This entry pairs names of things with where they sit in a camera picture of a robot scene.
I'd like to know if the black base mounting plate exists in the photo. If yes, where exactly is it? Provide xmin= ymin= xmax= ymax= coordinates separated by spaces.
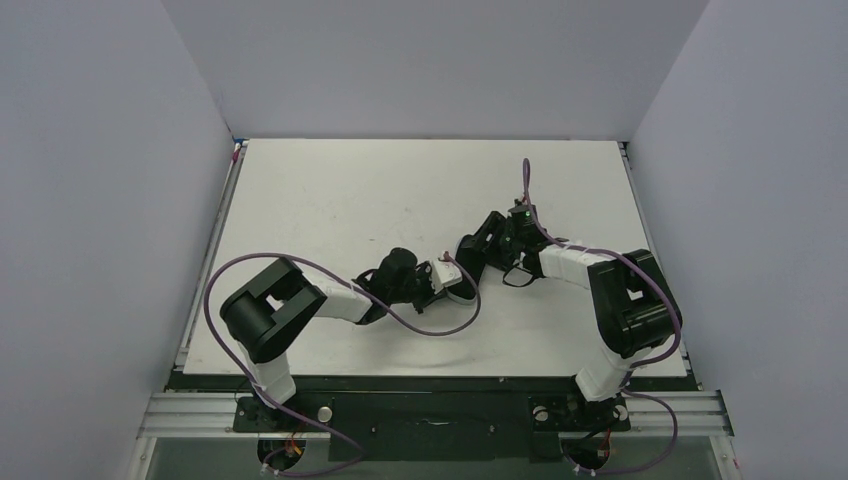
xmin=232 ymin=392 xmax=631 ymax=463

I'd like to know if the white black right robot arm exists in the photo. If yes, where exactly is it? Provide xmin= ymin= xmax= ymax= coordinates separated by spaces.
xmin=451 ymin=201 xmax=682 ymax=402

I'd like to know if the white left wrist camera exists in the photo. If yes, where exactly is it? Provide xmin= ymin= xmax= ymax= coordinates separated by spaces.
xmin=429 ymin=259 xmax=463 ymax=293

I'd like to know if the black and lilac folding umbrella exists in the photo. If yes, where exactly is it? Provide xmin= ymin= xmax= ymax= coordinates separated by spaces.
xmin=447 ymin=233 xmax=487 ymax=305

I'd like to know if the aluminium front frame rail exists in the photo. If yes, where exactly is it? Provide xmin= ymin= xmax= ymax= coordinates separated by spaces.
xmin=138 ymin=391 xmax=733 ymax=439

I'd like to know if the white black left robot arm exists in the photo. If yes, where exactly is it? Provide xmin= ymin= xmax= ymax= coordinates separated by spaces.
xmin=219 ymin=247 xmax=461 ymax=404

